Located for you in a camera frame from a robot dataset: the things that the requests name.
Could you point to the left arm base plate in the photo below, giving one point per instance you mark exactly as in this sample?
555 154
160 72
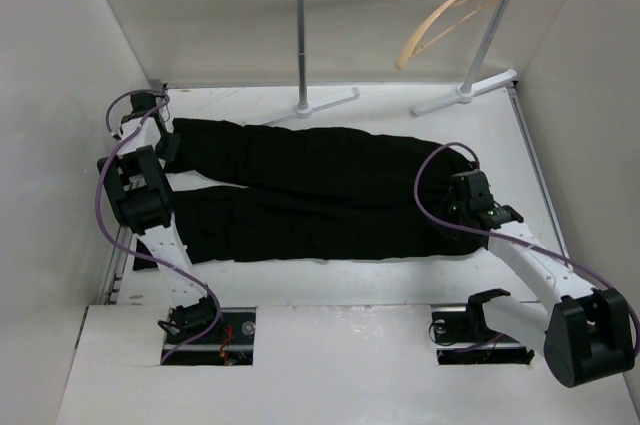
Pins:
230 343

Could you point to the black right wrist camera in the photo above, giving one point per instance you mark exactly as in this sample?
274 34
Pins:
472 190

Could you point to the beige wooden hanger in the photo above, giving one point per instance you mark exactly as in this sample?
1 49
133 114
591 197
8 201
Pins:
442 21

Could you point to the black trousers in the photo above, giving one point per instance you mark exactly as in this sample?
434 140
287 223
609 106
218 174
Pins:
321 193

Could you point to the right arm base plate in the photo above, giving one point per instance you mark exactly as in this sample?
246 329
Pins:
459 342

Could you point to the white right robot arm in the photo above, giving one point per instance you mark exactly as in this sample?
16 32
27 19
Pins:
583 332

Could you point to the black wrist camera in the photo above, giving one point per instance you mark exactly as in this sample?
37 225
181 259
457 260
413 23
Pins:
472 190
142 102

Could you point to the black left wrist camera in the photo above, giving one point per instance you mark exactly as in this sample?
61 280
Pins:
142 102

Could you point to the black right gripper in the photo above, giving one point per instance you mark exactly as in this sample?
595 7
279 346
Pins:
452 231

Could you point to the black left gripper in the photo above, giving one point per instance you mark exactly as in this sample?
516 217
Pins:
172 149

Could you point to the aluminium table edge rail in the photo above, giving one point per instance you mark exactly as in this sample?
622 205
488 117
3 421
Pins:
538 172

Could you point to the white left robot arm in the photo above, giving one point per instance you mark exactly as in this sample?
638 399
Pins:
133 181

